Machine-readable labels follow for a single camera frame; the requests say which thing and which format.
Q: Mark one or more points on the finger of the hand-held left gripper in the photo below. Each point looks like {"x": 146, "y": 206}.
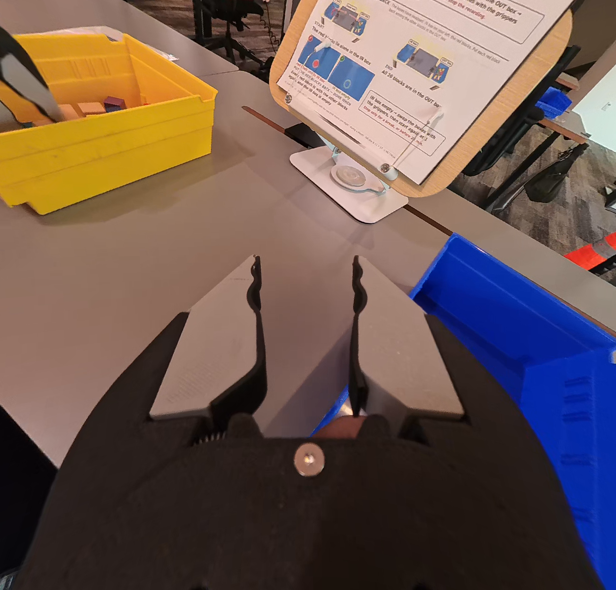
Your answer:
{"x": 29, "y": 87}

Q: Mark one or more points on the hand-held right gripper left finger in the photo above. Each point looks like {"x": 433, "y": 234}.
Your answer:
{"x": 211, "y": 354}

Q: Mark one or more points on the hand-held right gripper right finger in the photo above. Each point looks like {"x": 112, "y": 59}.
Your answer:
{"x": 404, "y": 359}

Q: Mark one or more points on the yellow plastic bin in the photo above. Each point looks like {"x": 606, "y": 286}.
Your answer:
{"x": 120, "y": 132}

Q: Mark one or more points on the blue plastic bin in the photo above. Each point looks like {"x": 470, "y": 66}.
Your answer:
{"x": 529, "y": 335}

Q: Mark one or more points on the person's right hand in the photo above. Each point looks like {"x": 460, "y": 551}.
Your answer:
{"x": 341, "y": 426}

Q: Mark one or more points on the pile of coloured wooden blocks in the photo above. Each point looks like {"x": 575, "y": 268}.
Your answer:
{"x": 91, "y": 108}

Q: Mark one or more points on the laminated label sheet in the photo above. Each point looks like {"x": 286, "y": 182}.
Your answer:
{"x": 163, "y": 50}

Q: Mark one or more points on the white stand base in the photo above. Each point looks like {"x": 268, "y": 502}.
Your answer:
{"x": 375, "y": 205}

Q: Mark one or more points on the orange traffic cone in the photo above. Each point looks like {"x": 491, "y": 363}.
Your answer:
{"x": 592, "y": 253}

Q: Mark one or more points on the black office chair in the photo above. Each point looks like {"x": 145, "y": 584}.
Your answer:
{"x": 231, "y": 7}

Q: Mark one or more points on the wooden table with black legs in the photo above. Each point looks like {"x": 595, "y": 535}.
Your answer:
{"x": 524, "y": 168}

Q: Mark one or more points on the black hanging bag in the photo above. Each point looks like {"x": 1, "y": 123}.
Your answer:
{"x": 553, "y": 176}

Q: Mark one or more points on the hanging black jackets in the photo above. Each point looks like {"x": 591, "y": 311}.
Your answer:
{"x": 519, "y": 132}

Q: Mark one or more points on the instruction sheet on stand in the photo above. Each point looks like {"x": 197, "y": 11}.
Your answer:
{"x": 510, "y": 94}

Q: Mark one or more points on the printed instruction sheet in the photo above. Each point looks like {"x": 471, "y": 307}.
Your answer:
{"x": 409, "y": 70}

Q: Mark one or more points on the small blue storage bin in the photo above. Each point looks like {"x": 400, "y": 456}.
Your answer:
{"x": 553, "y": 101}

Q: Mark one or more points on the grey framed panel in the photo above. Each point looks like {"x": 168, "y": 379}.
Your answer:
{"x": 596, "y": 103}

